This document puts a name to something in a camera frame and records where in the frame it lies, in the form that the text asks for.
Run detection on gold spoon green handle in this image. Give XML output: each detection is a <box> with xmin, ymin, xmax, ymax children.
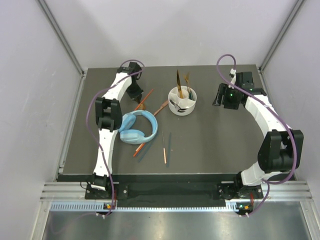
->
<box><xmin>138</xmin><ymin>103</ymin><xmax>146</xmax><ymax>111</ymax></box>

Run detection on light blue headphones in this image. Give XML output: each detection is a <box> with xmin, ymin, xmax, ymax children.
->
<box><xmin>118</xmin><ymin>110</ymin><xmax>158</xmax><ymax>145</ymax></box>

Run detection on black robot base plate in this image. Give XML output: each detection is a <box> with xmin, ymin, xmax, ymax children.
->
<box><xmin>85</xmin><ymin>173</ymin><xmax>263</xmax><ymax>207</ymax></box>

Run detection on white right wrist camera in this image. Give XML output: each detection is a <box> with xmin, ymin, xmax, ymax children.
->
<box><xmin>229</xmin><ymin>68</ymin><xmax>237</xmax><ymax>78</ymax></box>

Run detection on copper utensil beside container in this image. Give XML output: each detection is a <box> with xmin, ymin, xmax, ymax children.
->
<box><xmin>153</xmin><ymin>100</ymin><xmax>169</xmax><ymax>116</ymax></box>

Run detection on silver copper chopstick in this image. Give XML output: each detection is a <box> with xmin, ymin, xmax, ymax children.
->
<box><xmin>161</xmin><ymin>131</ymin><xmax>167</xmax><ymax>165</ymax></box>

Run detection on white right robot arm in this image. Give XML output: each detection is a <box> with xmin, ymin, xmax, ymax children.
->
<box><xmin>213</xmin><ymin>69</ymin><xmax>304</xmax><ymax>200</ymax></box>

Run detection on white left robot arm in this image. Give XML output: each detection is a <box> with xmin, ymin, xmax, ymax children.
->
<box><xmin>85</xmin><ymin>59</ymin><xmax>145</xmax><ymax>200</ymax></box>

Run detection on silver ornate spoon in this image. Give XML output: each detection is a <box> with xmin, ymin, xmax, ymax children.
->
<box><xmin>169</xmin><ymin>99</ymin><xmax>187</xmax><ymax>111</ymax></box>

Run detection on grey slotted cable duct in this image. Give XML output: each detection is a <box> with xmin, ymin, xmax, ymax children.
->
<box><xmin>50</xmin><ymin>201</ymin><xmax>250</xmax><ymax>213</ymax></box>

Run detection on white divided round container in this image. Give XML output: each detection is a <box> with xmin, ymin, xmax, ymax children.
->
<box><xmin>168</xmin><ymin>86</ymin><xmax>197</xmax><ymax>116</ymax></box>

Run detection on dark teal chopstick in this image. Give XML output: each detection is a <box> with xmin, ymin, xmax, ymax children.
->
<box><xmin>166</xmin><ymin>132</ymin><xmax>172</xmax><ymax>168</ymax></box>
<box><xmin>137</xmin><ymin>133</ymin><xmax>159</xmax><ymax>163</ymax></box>

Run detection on orange chopstick under headphones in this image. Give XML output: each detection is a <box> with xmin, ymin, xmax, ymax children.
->
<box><xmin>134</xmin><ymin>88</ymin><xmax>154</xmax><ymax>111</ymax></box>

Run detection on aluminium frame rail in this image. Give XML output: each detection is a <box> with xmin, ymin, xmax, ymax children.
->
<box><xmin>34</xmin><ymin>0</ymin><xmax>87</xmax><ymax>78</ymax></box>

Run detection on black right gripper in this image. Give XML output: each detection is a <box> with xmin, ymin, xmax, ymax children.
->
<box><xmin>213</xmin><ymin>83</ymin><xmax>241</xmax><ymax>110</ymax></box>

